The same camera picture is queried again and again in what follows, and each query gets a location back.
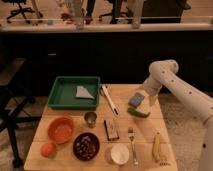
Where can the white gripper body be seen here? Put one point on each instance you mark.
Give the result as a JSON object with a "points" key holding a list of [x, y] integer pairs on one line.
{"points": [[145, 107]]}

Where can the blue sponge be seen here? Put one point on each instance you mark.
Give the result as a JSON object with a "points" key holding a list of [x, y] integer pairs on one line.
{"points": [[136, 100]]}

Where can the red orange bowl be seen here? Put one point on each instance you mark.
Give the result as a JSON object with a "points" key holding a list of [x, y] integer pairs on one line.
{"points": [[60, 130]]}

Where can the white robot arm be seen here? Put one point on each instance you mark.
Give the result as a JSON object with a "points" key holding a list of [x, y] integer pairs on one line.
{"points": [[163, 73]]}

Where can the dark bowl with nuts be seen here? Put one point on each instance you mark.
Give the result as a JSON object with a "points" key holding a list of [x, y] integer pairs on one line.
{"points": [[86, 146]]}

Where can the green chili pepper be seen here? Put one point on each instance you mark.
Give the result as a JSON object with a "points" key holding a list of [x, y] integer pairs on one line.
{"points": [[135, 113]]}

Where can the silver fork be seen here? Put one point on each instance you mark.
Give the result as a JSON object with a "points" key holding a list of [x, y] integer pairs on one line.
{"points": [[131, 137]]}

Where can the yellow banana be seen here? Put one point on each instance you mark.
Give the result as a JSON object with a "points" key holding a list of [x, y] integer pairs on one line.
{"points": [[156, 147]]}

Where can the brown chocolate bar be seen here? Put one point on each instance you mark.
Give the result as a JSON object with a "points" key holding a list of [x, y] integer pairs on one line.
{"points": [[111, 130]]}

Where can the small metal cup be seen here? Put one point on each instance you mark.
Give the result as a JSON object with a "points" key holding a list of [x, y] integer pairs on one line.
{"points": [[90, 119]]}

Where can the white cup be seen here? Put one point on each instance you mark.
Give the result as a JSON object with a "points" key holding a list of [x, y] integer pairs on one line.
{"points": [[119, 154]]}

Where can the grey folded cloth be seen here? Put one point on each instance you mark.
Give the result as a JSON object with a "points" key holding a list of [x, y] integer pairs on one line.
{"points": [[82, 92]]}

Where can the green plastic tray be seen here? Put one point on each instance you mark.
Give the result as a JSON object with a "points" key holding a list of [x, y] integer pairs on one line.
{"points": [[63, 93]]}

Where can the orange fruit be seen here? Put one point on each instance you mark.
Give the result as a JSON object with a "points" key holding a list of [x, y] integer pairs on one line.
{"points": [[48, 149]]}

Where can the dark side chair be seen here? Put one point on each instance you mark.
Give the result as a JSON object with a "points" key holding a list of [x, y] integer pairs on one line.
{"points": [[10, 118]]}

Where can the black office chair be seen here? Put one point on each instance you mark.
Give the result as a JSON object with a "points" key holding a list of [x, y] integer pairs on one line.
{"points": [[22, 10]]}

